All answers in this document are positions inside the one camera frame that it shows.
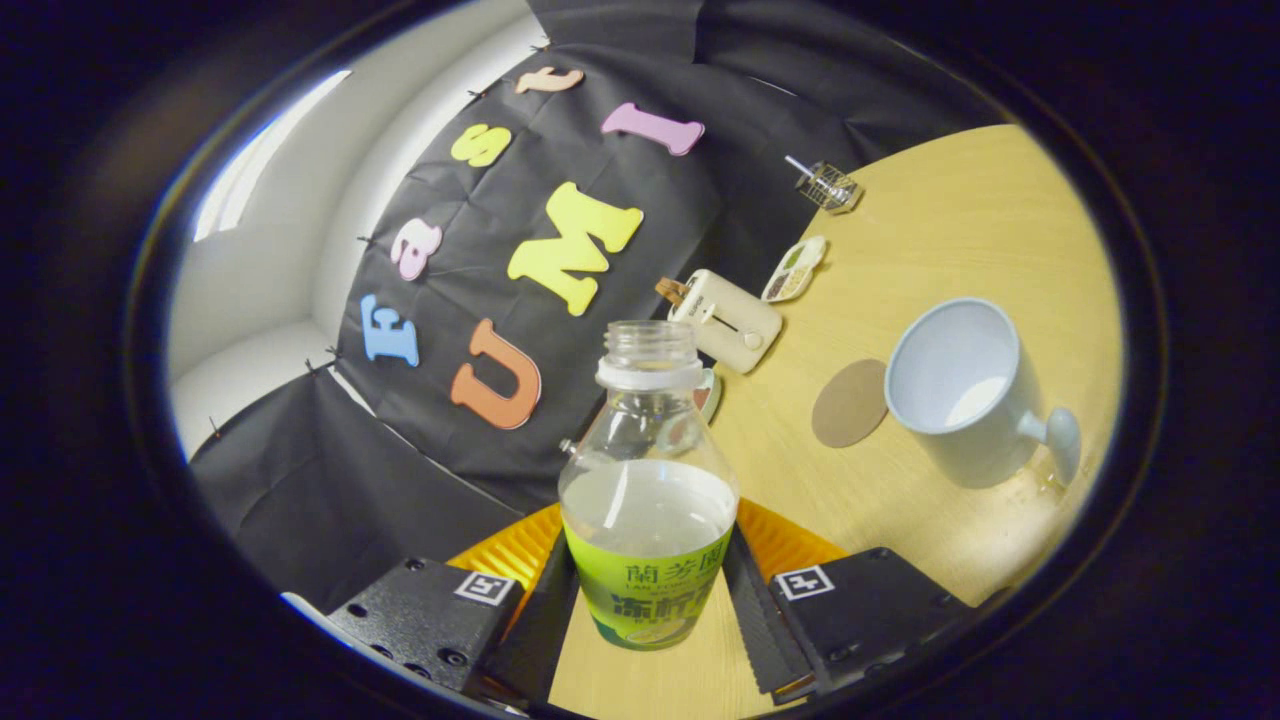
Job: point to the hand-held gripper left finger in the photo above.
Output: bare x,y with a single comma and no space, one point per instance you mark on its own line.
535,630

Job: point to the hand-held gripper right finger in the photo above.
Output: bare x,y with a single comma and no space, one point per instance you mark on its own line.
765,630

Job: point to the clear juice bottle green label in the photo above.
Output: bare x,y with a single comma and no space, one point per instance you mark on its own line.
648,505

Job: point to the round brown coaster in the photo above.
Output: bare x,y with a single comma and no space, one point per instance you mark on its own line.
848,405

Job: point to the pale blue cup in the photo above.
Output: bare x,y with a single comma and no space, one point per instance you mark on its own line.
940,360

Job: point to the pale green plate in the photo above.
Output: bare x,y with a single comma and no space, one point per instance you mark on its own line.
712,395

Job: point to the black backdrop cloth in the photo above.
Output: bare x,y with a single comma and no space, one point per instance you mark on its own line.
300,500

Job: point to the cream toaster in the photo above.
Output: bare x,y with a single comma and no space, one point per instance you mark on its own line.
725,320

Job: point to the brown toast slice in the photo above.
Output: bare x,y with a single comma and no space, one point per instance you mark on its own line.
672,291

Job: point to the white divided snack tray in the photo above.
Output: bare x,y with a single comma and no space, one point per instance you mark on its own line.
795,268

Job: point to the wooden table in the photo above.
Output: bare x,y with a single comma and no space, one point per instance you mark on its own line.
950,230

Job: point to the white straw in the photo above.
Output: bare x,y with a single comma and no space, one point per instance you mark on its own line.
797,164

